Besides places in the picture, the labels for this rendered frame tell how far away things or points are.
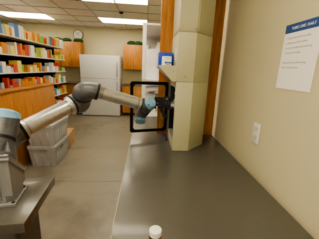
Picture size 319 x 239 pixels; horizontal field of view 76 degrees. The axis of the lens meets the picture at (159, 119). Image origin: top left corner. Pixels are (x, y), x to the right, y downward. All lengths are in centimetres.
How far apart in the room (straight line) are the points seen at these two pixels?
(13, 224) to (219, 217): 75
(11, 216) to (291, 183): 111
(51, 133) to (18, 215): 238
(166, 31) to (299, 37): 96
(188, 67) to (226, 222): 88
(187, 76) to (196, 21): 33
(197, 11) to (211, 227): 114
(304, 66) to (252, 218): 63
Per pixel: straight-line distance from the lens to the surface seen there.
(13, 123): 105
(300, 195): 103
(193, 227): 83
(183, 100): 134
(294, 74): 104
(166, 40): 169
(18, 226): 94
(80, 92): 121
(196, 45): 134
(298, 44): 106
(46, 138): 333
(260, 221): 94
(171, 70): 131
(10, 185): 99
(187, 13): 137
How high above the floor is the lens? 149
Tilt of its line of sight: 14 degrees down
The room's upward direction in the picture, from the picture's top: 2 degrees clockwise
